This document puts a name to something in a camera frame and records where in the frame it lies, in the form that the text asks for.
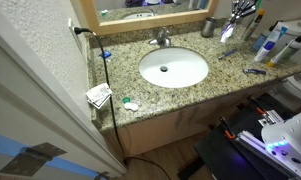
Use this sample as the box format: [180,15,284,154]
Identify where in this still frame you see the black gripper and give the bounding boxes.
[229,0,257,24]

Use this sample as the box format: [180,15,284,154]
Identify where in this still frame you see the white toothpaste tube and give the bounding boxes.
[220,22,236,43]

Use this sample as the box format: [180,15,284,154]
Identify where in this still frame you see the purple toothbrush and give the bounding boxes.
[218,48,238,60]

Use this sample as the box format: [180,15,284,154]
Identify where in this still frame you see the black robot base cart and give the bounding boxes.
[177,92,301,180]

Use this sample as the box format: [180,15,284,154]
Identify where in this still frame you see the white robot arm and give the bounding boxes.
[236,110,301,180]

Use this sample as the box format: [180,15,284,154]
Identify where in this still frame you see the white blue cream tube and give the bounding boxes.
[254,22,288,62]

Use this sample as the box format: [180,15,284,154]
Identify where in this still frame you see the orange cap spray can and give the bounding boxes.
[242,9,265,41]

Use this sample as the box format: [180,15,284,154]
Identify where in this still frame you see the blue pump lotion bottle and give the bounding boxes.
[252,21,279,52]

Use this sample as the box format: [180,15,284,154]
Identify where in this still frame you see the grey metal cup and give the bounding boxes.
[201,17,216,38]

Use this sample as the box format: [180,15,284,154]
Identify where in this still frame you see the blue razor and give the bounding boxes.
[243,69,266,75]

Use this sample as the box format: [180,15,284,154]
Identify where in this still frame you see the green pump soap bottle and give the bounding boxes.
[267,36,301,67]

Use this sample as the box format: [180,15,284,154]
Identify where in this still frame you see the chrome sink faucet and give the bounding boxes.
[148,27,171,47]

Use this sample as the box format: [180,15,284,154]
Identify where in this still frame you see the white oval sink basin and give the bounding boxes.
[139,48,209,88]

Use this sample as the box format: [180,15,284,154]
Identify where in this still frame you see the white toilet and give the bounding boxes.
[270,20,301,112]

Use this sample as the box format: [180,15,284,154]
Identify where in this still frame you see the wooden vanity cabinet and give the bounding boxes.
[103,80,283,157]

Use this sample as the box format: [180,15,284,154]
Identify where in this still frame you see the wooden framed mirror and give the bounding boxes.
[79,0,220,36]

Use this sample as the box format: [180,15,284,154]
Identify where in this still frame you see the blue dental floss box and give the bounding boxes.
[99,51,112,59]

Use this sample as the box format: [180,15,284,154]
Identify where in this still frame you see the white paper packets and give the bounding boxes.
[86,83,112,109]

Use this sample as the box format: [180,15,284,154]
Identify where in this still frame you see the white door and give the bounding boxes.
[0,4,128,180]

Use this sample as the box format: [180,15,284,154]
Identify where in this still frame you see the metal door hinge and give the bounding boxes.
[0,142,65,177]

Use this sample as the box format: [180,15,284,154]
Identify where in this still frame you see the aluminium rail with clamps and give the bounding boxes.
[220,99,298,180]

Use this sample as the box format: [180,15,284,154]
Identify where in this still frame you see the black power cable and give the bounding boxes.
[73,26,173,180]

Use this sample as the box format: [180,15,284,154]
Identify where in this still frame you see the white wall outlet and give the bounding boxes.
[68,18,83,53]

